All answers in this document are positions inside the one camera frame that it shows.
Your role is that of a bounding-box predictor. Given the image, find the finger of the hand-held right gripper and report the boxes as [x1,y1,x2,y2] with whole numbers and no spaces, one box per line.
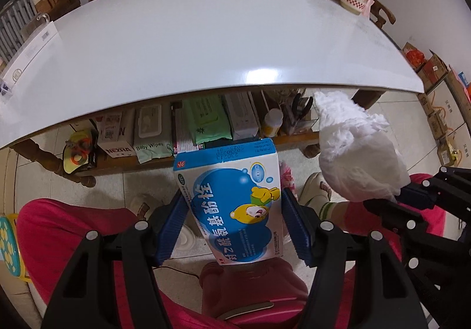
[364,198,471,300]
[397,166,471,237]

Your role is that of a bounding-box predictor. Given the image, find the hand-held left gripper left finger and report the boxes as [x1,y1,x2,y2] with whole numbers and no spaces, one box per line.
[41,189,189,329]

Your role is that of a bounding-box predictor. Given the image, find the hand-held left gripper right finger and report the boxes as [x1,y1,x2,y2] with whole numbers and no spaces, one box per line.
[281,188,429,329]

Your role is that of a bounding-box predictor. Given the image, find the red-print white plastic bag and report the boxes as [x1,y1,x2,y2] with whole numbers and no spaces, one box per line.
[277,160,296,201]

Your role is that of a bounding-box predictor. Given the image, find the blue cartoon bear medicine box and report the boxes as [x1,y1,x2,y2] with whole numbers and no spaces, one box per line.
[173,137,286,266]

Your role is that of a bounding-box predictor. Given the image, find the white tissue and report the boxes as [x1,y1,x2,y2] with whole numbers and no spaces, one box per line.
[313,91,410,202]

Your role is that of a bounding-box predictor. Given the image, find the green striped sock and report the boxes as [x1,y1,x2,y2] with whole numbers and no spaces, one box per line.
[318,202,350,222]

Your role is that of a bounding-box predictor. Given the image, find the beige slipper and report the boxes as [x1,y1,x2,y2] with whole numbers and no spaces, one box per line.
[130,194,152,220]
[298,172,332,212]

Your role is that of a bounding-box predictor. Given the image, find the dark red pouch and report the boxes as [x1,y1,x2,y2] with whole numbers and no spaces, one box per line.
[200,260,310,323]

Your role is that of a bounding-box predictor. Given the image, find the clear plastic container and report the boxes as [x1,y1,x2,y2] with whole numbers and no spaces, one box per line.
[281,108,319,137]

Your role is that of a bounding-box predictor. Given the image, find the pink white flat box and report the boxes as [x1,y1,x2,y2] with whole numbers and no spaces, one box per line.
[173,106,197,155]

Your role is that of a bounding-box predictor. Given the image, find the pale green wipes pack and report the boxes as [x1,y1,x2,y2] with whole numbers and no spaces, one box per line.
[132,105,174,163]

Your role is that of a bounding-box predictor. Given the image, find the stack of cardboard boxes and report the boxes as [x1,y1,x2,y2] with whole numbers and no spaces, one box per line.
[400,41,471,168]

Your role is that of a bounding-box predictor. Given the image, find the white bottle yellow label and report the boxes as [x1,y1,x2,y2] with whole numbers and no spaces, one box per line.
[261,107,284,138]

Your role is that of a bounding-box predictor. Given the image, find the white red-print box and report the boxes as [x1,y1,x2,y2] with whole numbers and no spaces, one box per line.
[96,112,134,158]

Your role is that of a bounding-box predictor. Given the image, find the bright green wipes pack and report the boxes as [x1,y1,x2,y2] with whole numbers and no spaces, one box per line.
[182,95,233,146]

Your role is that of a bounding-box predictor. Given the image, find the red pants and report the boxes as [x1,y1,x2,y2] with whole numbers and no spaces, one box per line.
[16,172,471,329]

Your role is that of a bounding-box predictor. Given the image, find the yellow orange toy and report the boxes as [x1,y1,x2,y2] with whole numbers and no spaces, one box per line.
[62,128,98,173]

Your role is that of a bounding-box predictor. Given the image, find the grey white carton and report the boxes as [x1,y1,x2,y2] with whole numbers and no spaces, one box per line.
[223,92,260,141]

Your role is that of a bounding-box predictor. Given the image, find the yellow stool with teal top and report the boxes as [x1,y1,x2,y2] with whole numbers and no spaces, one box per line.
[0,214,32,283]

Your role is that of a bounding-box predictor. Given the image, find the grey radiator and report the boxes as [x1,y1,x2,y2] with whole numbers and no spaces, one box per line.
[0,0,38,65]

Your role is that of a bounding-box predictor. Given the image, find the black cable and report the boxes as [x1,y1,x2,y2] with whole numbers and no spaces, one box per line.
[152,265,202,278]

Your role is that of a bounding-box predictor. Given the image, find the black handled scissors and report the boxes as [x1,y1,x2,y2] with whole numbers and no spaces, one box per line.
[292,93,314,120]

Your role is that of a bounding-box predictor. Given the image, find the wooden table frame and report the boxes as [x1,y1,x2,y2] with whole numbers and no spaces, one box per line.
[15,88,383,189]

